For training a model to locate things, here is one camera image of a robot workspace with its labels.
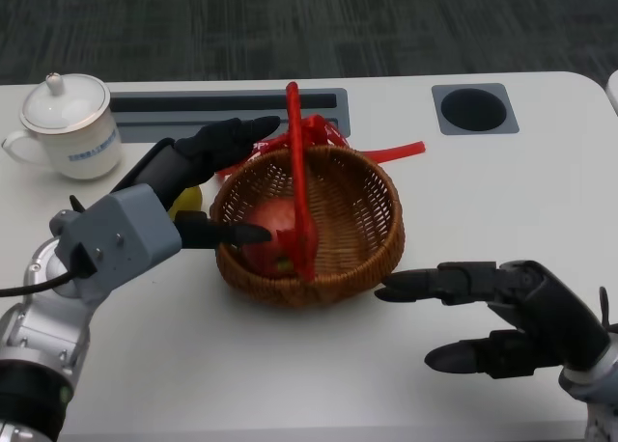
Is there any white rounded furniture edge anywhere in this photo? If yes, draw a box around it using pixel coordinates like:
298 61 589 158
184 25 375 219
605 69 618 116

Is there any grey square cable grommet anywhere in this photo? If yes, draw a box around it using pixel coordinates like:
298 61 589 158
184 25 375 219
431 82 520 137

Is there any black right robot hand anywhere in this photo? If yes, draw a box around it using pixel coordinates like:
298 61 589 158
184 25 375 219
374 260 611 381

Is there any grey table cable tray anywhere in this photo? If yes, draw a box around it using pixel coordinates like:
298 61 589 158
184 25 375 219
106 87 350 144

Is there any red apple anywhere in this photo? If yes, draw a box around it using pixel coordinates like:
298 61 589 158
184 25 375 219
239 199 321 280

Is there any white lidded porcelain cup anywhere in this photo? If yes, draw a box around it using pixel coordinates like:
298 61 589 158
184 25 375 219
1 72 123 181

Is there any red printed ribbon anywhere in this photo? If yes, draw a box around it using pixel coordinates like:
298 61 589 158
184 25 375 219
214 114 429 183

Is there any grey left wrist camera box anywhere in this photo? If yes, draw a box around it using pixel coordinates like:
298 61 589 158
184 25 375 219
54 182 183 302

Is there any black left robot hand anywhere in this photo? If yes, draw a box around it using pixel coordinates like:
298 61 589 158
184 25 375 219
110 115 282 250

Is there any wicker basket with red handle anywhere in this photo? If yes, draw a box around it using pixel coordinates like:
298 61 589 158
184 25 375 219
211 80 407 311

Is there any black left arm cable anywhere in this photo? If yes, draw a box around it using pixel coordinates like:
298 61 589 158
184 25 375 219
0 266 81 298

